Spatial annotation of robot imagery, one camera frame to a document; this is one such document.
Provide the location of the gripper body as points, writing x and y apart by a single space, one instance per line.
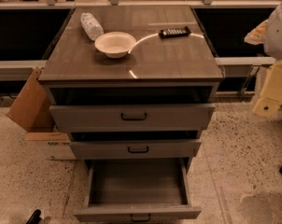
279 37

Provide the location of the grey bottom drawer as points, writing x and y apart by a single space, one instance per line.
137 191

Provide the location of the grey drawer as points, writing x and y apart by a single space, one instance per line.
137 191
151 149
131 118

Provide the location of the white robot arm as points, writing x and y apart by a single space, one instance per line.
269 33

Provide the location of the grey drawer cabinet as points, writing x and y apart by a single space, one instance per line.
157 71

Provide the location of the grey middle drawer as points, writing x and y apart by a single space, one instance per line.
151 149

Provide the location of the grey top drawer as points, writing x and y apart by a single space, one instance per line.
131 118

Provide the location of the black remote control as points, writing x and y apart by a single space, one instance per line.
174 32

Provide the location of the white paper bowl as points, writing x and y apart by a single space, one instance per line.
115 44

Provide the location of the open cardboard box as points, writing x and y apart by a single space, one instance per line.
30 111

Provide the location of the black object bottom left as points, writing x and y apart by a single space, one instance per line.
35 217

